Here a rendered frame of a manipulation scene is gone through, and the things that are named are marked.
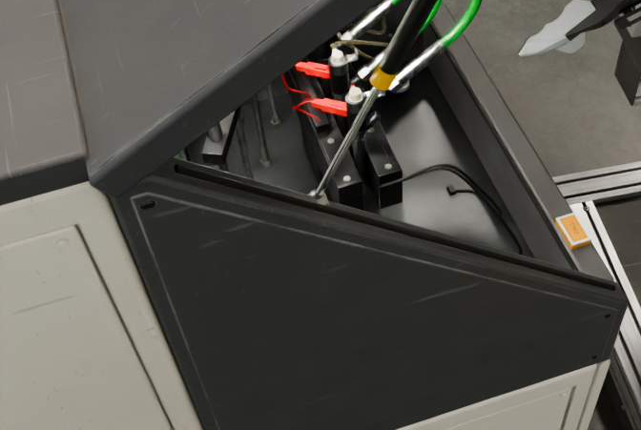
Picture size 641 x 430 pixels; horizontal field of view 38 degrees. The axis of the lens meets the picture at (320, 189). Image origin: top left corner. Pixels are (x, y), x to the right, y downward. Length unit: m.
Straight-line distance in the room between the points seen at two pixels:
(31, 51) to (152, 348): 0.33
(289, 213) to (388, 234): 0.13
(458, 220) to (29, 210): 0.86
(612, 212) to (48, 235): 1.71
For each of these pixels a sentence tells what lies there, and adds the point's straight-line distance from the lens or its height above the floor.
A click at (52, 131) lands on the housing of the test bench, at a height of 1.50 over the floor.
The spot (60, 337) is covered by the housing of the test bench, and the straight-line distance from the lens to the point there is 0.96.
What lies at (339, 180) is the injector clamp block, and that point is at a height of 0.98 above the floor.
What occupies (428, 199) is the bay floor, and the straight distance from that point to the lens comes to 1.54.
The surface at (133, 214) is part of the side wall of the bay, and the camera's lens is 0.83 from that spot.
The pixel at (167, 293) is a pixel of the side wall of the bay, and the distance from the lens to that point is 0.93.
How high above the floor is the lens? 2.05
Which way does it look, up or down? 51 degrees down
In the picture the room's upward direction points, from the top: 7 degrees counter-clockwise
